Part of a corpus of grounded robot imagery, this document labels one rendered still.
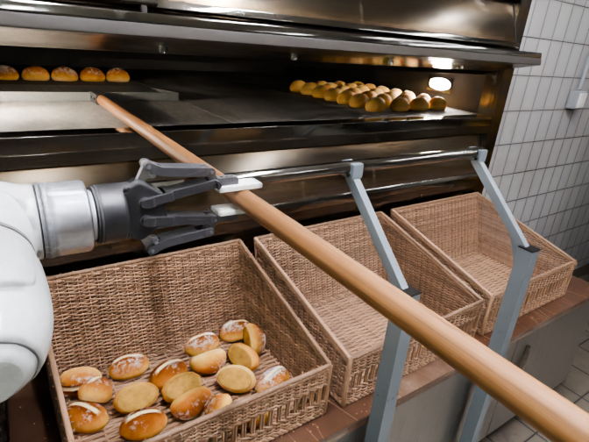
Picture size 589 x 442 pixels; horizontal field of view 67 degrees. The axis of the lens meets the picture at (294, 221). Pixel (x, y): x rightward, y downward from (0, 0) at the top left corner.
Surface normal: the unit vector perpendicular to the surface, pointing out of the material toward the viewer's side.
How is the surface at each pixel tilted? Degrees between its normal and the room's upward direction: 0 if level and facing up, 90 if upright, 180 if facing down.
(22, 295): 46
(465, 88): 90
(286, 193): 70
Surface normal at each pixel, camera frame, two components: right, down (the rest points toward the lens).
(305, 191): 0.55, 0.03
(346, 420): 0.08, -0.92
